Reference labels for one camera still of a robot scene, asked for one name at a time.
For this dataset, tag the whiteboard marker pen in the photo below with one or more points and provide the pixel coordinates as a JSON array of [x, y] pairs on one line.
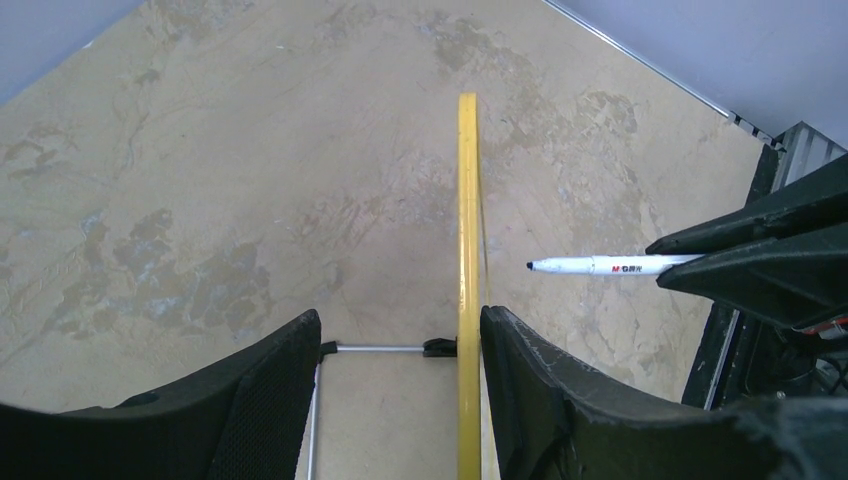
[[604, 265]]

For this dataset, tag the yellow framed whiteboard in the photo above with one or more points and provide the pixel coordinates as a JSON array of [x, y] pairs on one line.
[[476, 445]]

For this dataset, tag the aluminium table frame rail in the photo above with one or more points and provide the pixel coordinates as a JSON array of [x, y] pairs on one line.
[[776, 69]]

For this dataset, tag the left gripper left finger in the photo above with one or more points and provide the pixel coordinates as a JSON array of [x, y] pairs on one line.
[[242, 417]]

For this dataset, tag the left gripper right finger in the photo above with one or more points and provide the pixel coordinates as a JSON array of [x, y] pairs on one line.
[[556, 417]]

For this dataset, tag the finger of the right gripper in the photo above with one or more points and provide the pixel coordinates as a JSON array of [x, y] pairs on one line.
[[813, 202], [797, 282]]

